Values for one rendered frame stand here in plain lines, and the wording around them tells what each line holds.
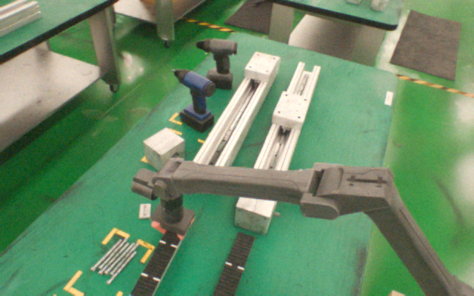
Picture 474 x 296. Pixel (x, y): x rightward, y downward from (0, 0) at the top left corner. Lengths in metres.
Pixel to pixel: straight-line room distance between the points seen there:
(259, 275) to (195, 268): 0.18
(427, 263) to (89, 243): 0.84
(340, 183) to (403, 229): 0.13
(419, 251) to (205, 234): 0.59
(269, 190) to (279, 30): 2.20
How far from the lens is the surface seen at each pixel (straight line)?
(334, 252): 1.12
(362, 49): 2.73
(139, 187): 0.92
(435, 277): 0.80
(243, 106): 1.43
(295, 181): 0.68
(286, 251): 1.09
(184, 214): 0.98
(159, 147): 1.20
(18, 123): 2.53
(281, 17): 2.77
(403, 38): 4.39
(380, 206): 0.65
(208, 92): 1.27
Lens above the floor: 1.70
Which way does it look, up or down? 42 degrees down
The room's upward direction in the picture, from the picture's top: 6 degrees clockwise
